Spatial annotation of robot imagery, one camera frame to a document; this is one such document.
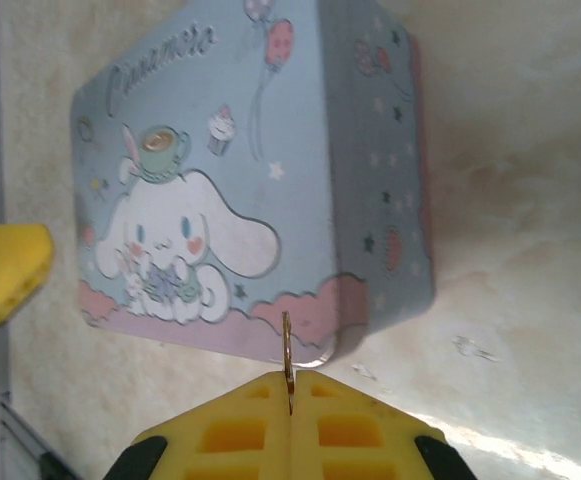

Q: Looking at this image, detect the blue cartoon print tin box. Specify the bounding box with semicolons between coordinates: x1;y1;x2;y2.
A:
69;0;437;370

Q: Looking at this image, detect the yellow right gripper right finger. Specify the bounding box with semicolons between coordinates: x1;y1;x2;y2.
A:
291;372;479;480

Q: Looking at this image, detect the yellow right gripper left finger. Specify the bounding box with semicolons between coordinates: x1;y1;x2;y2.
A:
104;372;292;480

